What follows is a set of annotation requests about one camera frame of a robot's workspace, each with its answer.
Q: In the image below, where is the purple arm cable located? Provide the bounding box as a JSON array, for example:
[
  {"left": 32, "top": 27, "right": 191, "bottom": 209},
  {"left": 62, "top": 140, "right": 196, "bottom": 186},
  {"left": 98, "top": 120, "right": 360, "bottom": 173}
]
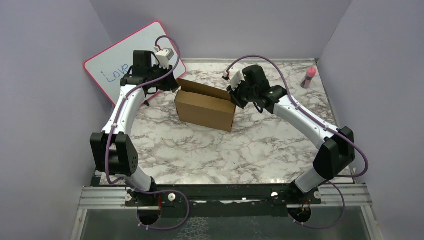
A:
[
  {"left": 222, "top": 54, "right": 370, "bottom": 230},
  {"left": 104, "top": 35, "right": 191, "bottom": 232}
]

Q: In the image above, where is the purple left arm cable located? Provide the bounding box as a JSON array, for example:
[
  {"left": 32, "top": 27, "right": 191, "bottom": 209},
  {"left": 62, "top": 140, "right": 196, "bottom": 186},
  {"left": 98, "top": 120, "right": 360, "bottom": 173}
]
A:
[{"left": 104, "top": 35, "right": 191, "bottom": 232}]

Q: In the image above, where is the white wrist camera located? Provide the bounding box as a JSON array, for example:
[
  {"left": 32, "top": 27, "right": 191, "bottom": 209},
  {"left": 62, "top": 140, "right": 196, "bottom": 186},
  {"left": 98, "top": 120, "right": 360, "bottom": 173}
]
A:
[
  {"left": 222, "top": 66, "right": 244, "bottom": 91},
  {"left": 154, "top": 46, "right": 175, "bottom": 70}
]

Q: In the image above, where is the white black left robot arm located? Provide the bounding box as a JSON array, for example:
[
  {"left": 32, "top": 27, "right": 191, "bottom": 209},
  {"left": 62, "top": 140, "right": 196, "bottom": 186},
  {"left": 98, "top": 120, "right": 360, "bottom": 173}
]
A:
[{"left": 89, "top": 48, "right": 179, "bottom": 206}]

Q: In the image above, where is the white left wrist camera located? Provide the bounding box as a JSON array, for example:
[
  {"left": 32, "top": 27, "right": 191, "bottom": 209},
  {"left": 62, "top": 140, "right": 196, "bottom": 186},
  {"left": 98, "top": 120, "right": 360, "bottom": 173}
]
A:
[{"left": 154, "top": 46, "right": 175, "bottom": 70}]

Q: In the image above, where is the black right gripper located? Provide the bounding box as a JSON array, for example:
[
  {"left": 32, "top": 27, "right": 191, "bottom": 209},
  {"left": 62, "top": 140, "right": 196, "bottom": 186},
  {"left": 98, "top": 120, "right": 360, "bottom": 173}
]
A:
[{"left": 226, "top": 79, "right": 257, "bottom": 109}]

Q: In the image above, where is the pink capped marker bottle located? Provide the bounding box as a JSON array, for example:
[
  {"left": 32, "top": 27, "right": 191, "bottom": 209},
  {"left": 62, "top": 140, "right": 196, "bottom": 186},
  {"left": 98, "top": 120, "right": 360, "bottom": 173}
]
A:
[{"left": 300, "top": 66, "right": 317, "bottom": 89}]

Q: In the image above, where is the brown cardboard box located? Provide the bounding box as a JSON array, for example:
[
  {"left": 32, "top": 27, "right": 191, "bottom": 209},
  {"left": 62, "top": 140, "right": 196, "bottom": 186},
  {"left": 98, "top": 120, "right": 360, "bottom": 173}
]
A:
[{"left": 174, "top": 78, "right": 236, "bottom": 132}]

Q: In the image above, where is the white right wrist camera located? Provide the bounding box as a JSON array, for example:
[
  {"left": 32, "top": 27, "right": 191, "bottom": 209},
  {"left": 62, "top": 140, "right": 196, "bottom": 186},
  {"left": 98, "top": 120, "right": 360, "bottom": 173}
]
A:
[{"left": 222, "top": 66, "right": 244, "bottom": 91}]

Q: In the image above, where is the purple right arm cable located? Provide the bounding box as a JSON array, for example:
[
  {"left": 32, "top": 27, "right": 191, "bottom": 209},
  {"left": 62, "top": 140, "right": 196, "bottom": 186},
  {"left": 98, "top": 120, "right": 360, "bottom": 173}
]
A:
[{"left": 222, "top": 54, "right": 370, "bottom": 230}]

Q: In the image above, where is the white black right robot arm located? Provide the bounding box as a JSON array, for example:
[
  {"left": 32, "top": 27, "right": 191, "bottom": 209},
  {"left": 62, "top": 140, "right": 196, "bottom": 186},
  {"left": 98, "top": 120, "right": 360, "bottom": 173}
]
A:
[{"left": 222, "top": 65, "right": 355, "bottom": 204}]

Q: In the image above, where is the pink framed whiteboard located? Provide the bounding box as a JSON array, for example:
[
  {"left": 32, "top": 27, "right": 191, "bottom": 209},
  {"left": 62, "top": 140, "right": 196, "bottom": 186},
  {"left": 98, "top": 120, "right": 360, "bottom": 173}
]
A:
[{"left": 83, "top": 21, "right": 167, "bottom": 105}]

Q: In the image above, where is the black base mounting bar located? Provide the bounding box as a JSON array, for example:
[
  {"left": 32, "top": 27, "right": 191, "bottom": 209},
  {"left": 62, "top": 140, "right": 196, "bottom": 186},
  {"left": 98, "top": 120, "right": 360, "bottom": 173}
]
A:
[{"left": 91, "top": 177, "right": 322, "bottom": 219}]

